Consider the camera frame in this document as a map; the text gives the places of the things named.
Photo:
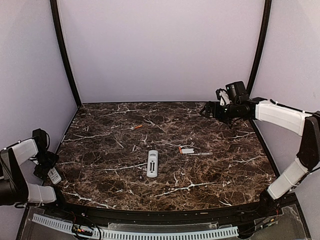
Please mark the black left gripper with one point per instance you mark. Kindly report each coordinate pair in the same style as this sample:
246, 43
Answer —
41, 173

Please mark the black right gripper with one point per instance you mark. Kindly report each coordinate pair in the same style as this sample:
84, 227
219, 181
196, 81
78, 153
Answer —
209, 105

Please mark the screwdriver with clear handle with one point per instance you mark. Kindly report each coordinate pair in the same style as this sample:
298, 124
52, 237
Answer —
201, 154

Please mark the white battery cover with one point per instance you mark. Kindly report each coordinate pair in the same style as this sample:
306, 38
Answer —
187, 151

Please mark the white remote control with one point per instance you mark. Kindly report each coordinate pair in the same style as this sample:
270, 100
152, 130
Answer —
54, 176
152, 164

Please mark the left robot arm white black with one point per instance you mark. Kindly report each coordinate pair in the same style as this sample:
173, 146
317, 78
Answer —
14, 188

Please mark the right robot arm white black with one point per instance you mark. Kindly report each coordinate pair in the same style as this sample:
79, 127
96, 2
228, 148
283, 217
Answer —
290, 133

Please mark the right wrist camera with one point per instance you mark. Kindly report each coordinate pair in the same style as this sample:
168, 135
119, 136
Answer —
222, 96

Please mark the white slotted cable duct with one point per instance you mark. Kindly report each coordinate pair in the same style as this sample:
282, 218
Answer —
137, 232

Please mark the black front table rail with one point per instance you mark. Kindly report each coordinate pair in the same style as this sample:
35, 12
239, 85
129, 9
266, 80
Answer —
240, 214

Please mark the black right frame post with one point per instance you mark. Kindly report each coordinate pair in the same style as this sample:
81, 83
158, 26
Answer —
260, 46

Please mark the black frame post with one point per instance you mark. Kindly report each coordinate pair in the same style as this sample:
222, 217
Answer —
63, 51
260, 46

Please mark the black left frame post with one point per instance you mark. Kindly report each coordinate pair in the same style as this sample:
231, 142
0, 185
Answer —
63, 51

